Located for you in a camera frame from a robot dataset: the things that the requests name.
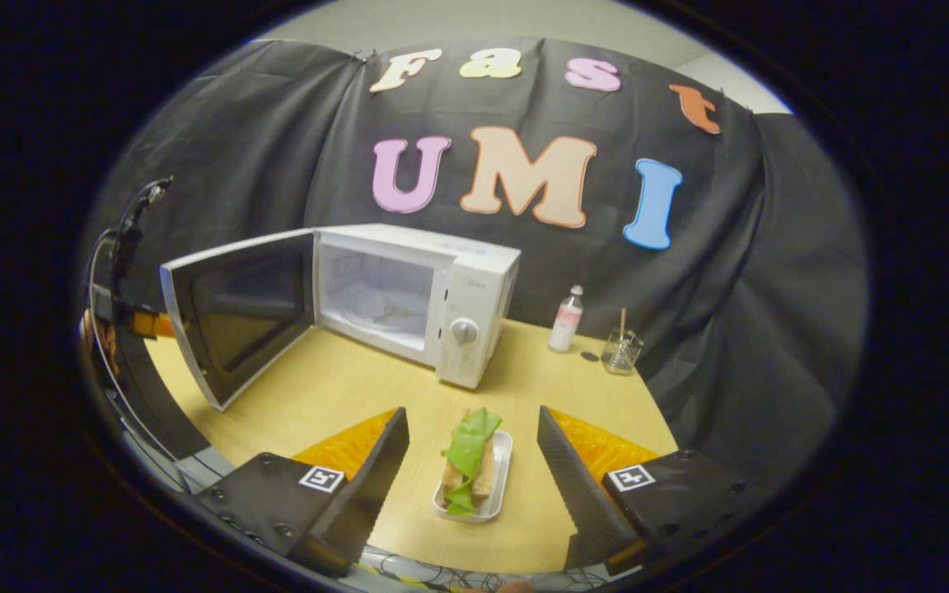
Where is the white microwave oven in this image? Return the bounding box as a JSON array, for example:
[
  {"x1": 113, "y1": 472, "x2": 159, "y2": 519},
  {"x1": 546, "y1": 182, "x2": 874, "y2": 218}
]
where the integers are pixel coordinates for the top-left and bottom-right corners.
[{"x1": 160, "y1": 222, "x2": 522, "y2": 411}]

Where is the white oblong food tray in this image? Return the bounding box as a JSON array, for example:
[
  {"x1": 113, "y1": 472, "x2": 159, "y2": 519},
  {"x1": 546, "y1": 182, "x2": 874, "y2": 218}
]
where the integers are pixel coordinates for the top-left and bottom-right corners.
[{"x1": 432, "y1": 430, "x2": 514, "y2": 524}]

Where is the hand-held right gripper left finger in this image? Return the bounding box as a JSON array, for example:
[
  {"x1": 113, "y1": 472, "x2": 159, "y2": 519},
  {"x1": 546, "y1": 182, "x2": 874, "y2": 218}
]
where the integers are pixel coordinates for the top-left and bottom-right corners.
[{"x1": 194, "y1": 407, "x2": 411, "y2": 577}]

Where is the clear glass beaker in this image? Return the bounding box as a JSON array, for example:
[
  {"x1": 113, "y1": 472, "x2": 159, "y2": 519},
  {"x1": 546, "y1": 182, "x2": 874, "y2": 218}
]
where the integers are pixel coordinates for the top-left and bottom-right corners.
[{"x1": 601, "y1": 328, "x2": 645, "y2": 376}]

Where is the lettuce sandwich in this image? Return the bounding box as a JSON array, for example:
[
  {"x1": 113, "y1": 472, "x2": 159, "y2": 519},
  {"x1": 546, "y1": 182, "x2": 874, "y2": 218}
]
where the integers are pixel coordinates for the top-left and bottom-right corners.
[{"x1": 440, "y1": 408, "x2": 504, "y2": 518}]

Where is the clear bottle with pink label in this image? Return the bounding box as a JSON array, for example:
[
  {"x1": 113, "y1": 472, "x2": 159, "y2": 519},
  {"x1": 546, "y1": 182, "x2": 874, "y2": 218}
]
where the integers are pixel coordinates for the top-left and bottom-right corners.
[{"x1": 549, "y1": 285, "x2": 585, "y2": 353}]

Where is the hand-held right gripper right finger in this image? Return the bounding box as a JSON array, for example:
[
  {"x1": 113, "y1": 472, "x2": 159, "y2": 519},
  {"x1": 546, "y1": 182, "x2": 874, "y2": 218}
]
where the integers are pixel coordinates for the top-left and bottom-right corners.
[{"x1": 537, "y1": 405, "x2": 764, "y2": 577}]

